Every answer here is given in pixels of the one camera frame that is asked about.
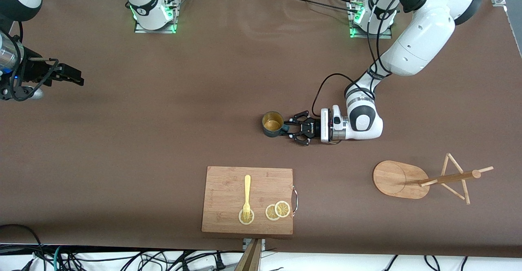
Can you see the table cover mat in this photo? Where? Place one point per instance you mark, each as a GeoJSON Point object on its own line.
{"type": "Point", "coordinates": [261, 79]}

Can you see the wooden post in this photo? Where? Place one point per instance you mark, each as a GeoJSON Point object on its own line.
{"type": "Point", "coordinates": [251, 261]}

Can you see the teal cup with yellow inside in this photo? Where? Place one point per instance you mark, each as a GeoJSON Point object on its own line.
{"type": "Point", "coordinates": [272, 122]}

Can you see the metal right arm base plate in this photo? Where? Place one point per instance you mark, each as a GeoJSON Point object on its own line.
{"type": "Point", "coordinates": [140, 29]}

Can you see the yellow plastic fork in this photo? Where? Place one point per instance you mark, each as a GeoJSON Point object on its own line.
{"type": "Point", "coordinates": [247, 189]}

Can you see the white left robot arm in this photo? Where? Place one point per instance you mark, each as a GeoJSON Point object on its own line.
{"type": "Point", "coordinates": [420, 38]}

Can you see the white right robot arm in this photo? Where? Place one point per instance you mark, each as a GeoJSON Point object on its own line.
{"type": "Point", "coordinates": [142, 2]}

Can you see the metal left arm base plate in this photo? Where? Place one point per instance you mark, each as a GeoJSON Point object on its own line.
{"type": "Point", "coordinates": [387, 36]}

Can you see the metal post bracket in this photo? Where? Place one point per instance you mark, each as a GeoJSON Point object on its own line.
{"type": "Point", "coordinates": [246, 243]}

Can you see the lemon slice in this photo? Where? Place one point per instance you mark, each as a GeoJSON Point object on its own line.
{"type": "Point", "coordinates": [270, 214]}
{"type": "Point", "coordinates": [241, 221]}
{"type": "Point", "coordinates": [282, 209]}

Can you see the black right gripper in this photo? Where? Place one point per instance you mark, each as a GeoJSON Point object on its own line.
{"type": "Point", "coordinates": [33, 72]}

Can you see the wooden cutting board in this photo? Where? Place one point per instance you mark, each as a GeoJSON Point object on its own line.
{"type": "Point", "coordinates": [224, 189]}

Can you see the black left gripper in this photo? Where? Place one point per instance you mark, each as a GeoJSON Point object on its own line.
{"type": "Point", "coordinates": [312, 129]}

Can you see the wooden cup rack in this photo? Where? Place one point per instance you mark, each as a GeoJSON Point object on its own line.
{"type": "Point", "coordinates": [393, 179]}

